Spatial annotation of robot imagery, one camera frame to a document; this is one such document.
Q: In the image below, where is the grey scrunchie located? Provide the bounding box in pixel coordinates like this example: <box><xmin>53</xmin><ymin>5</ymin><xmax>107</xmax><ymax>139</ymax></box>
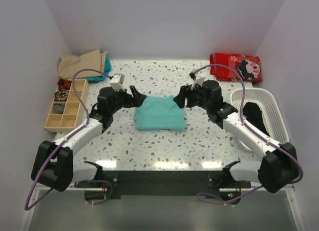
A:
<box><xmin>53</xmin><ymin>103</ymin><xmax>65</xmax><ymax>114</ymax></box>

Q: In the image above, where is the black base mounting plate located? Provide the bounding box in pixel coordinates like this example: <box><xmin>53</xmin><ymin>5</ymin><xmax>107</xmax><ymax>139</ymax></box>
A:
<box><xmin>84</xmin><ymin>170</ymin><xmax>252</xmax><ymax>201</ymax></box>

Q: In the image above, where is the red black scrunchie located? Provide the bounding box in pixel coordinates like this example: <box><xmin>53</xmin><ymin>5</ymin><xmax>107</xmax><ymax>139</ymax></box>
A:
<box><xmin>58</xmin><ymin>79</ymin><xmax>72</xmax><ymax>91</ymax></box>

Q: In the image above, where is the white plastic laundry basket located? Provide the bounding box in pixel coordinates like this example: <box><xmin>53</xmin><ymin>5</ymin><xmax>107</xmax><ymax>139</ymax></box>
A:
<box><xmin>244</xmin><ymin>88</ymin><xmax>290</xmax><ymax>144</ymax></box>

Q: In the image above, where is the mint green t shirt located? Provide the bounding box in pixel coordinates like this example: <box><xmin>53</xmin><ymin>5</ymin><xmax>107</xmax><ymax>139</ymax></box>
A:
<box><xmin>133</xmin><ymin>95</ymin><xmax>185</xmax><ymax>132</ymax></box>

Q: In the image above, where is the black t shirt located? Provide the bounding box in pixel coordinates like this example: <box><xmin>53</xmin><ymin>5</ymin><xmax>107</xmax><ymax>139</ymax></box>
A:
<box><xmin>243</xmin><ymin>102</ymin><xmax>269</xmax><ymax>136</ymax></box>

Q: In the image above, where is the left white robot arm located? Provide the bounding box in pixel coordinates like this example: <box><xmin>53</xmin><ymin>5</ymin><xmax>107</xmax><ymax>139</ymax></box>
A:
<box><xmin>31</xmin><ymin>85</ymin><xmax>146</xmax><ymax>192</ymax></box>

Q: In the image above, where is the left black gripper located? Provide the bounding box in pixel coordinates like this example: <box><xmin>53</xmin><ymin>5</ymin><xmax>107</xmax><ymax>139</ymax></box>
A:
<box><xmin>109</xmin><ymin>86</ymin><xmax>146</xmax><ymax>115</ymax></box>

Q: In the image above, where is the wooden compartment tray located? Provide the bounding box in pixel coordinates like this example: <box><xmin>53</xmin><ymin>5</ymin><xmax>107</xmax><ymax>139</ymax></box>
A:
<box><xmin>44</xmin><ymin>79</ymin><xmax>89</xmax><ymax>133</ymax></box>

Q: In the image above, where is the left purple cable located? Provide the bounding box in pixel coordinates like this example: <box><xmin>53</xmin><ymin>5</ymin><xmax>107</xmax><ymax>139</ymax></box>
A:
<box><xmin>24</xmin><ymin>69</ymin><xmax>113</xmax><ymax>211</ymax></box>

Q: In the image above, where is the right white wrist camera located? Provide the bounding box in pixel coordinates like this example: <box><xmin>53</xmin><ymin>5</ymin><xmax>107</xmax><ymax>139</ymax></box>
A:
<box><xmin>189</xmin><ymin>72</ymin><xmax>206</xmax><ymax>90</ymax></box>

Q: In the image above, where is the teal folded t shirt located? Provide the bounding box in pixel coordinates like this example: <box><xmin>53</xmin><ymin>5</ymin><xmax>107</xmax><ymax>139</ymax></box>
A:
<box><xmin>86</xmin><ymin>51</ymin><xmax>112</xmax><ymax>83</ymax></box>

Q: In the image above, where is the beige folded t shirt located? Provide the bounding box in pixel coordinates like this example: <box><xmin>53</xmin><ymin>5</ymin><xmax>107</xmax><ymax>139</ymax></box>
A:
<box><xmin>57</xmin><ymin>49</ymin><xmax>108</xmax><ymax>79</ymax></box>

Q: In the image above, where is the red cartoon print cloth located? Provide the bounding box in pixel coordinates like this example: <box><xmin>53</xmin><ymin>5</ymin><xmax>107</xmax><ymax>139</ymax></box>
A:
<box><xmin>209</xmin><ymin>53</ymin><xmax>262</xmax><ymax>83</ymax></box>

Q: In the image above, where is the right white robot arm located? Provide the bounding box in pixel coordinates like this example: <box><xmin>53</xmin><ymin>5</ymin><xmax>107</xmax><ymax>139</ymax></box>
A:
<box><xmin>173</xmin><ymin>80</ymin><xmax>303</xmax><ymax>193</ymax></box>

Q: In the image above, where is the patterned brown scrunchie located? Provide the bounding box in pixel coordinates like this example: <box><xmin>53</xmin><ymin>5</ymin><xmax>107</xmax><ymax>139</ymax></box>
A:
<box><xmin>54</xmin><ymin>90</ymin><xmax>69</xmax><ymax>102</ymax></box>

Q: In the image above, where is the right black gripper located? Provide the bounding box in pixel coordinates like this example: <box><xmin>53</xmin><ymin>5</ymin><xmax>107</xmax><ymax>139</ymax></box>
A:
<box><xmin>173</xmin><ymin>81</ymin><xmax>210</xmax><ymax>111</ymax></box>

